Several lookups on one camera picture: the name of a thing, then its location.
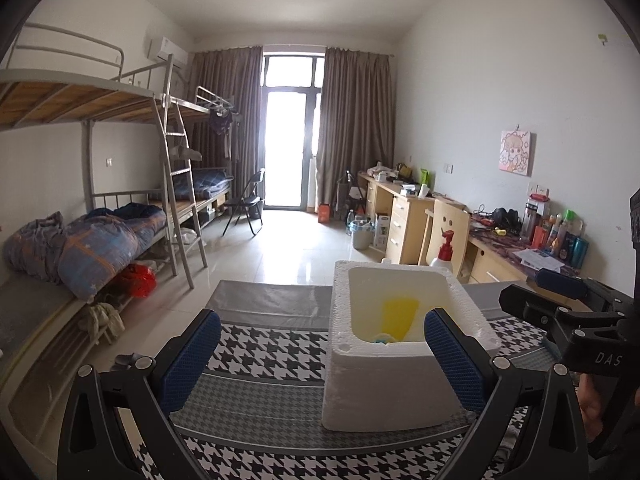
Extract white pump bottle red cap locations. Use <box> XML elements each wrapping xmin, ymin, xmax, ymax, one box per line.
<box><xmin>428</xmin><ymin>230</ymin><xmax>457</xmax><ymax>276</ymax></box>

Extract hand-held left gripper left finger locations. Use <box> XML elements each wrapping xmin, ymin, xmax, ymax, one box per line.
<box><xmin>56</xmin><ymin>308</ymin><xmax>222</xmax><ymax>480</ymax></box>

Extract person's right hand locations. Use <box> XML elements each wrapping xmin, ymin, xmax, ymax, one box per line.
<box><xmin>577</xmin><ymin>374</ymin><xmax>617</xmax><ymax>442</ymax></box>

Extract red plastic bag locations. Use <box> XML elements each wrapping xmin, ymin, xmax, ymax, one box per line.
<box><xmin>120</xmin><ymin>262</ymin><xmax>157</xmax><ymax>301</ymax></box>

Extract light wooden desk with drawers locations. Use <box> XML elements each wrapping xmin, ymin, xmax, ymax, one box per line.
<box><xmin>357</xmin><ymin>172</ymin><xmax>466</xmax><ymax>266</ymax></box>

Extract black headphones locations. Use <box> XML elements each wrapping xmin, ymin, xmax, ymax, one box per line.
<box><xmin>492</xmin><ymin>207</ymin><xmax>521</xmax><ymax>233</ymax></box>

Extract grey trash bin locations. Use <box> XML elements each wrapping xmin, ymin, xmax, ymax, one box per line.
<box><xmin>350</xmin><ymin>219</ymin><xmax>376</xmax><ymax>251</ymax></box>

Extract white air conditioner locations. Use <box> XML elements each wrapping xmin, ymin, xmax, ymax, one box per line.
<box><xmin>145</xmin><ymin>35</ymin><xmax>190</xmax><ymax>66</ymax></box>

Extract small metal bunk bed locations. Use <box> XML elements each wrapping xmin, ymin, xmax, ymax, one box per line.
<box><xmin>170</xmin><ymin>85</ymin><xmax>241</xmax><ymax>231</ymax></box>

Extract wooden desk with patterned cover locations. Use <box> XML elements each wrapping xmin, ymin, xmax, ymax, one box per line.
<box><xmin>465</xmin><ymin>220</ymin><xmax>601</xmax><ymax>306</ymax></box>

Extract grey slipper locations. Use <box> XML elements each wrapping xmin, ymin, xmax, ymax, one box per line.
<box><xmin>112</xmin><ymin>352</ymin><xmax>153</xmax><ymax>371</ymax></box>

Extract white foam box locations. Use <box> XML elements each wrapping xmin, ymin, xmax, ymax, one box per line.
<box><xmin>321</xmin><ymin>259</ymin><xmax>502</xmax><ymax>431</ymax></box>

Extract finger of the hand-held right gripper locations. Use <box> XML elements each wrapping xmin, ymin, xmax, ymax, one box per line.
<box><xmin>534</xmin><ymin>267</ymin><xmax>631</xmax><ymax>311</ymax></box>
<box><xmin>498</xmin><ymin>283</ymin><xmax>628</xmax><ymax>361</ymax></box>

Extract black folding chair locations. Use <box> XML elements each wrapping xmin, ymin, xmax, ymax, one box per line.
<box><xmin>222</xmin><ymin>167</ymin><xmax>267</xmax><ymax>237</ymax></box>

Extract group of toiletry bottles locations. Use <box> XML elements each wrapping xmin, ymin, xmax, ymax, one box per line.
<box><xmin>520</xmin><ymin>197</ymin><xmax>591</xmax><ymax>268</ymax></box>

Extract pink cartoon wall picture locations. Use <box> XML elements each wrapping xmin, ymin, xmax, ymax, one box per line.
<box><xmin>498</xmin><ymin>130</ymin><xmax>533</xmax><ymax>177</ymax></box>

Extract grey mattress pad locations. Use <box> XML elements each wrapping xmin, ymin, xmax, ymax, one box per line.
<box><xmin>204</xmin><ymin>280</ymin><xmax>551</xmax><ymax>331</ymax></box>

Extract blue plaid quilt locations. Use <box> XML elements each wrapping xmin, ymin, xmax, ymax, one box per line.
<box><xmin>57</xmin><ymin>202</ymin><xmax>168</xmax><ymax>303</ymax></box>

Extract grey purple bedsheet bundle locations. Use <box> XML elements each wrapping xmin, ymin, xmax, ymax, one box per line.
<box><xmin>2</xmin><ymin>211</ymin><xmax>67</xmax><ymax>287</ymax></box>

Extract large metal bunk bed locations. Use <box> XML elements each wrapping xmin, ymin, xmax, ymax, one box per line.
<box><xmin>0</xmin><ymin>22</ymin><xmax>211</xmax><ymax>311</ymax></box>

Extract dark blue bedding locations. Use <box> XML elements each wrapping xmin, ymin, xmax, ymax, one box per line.
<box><xmin>192</xmin><ymin>167</ymin><xmax>235</xmax><ymax>200</ymax></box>

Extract printed paper sheets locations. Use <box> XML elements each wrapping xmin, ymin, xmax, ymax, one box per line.
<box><xmin>514</xmin><ymin>248</ymin><xmax>563</xmax><ymax>273</ymax></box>

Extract glass balcony door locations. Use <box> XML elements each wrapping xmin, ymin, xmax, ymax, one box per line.
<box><xmin>262</xmin><ymin>52</ymin><xmax>326</xmax><ymax>208</ymax></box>

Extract brown curtain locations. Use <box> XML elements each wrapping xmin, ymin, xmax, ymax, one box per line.
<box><xmin>317</xmin><ymin>47</ymin><xmax>398</xmax><ymax>211</ymax></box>
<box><xmin>187</xmin><ymin>46</ymin><xmax>266</xmax><ymax>211</ymax></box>

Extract wooden chair with smiley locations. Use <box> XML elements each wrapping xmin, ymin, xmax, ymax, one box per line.
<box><xmin>417</xmin><ymin>199</ymin><xmax>471</xmax><ymax>281</ymax></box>

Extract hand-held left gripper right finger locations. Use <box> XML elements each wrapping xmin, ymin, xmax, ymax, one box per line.
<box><xmin>423</xmin><ymin>307</ymin><xmax>596</xmax><ymax>480</ymax></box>

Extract dark hanging clothes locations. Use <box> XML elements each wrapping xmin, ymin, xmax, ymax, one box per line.
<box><xmin>209</xmin><ymin>105</ymin><xmax>236</xmax><ymax>161</ymax></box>

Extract black white houndstooth blanket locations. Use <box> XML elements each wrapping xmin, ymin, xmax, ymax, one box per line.
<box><xmin>97</xmin><ymin>317</ymin><xmax>581</xmax><ymax>480</ymax></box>

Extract beige cloth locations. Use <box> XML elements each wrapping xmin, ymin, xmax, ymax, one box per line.
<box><xmin>80</xmin><ymin>302</ymin><xmax>126</xmax><ymax>346</ymax></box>

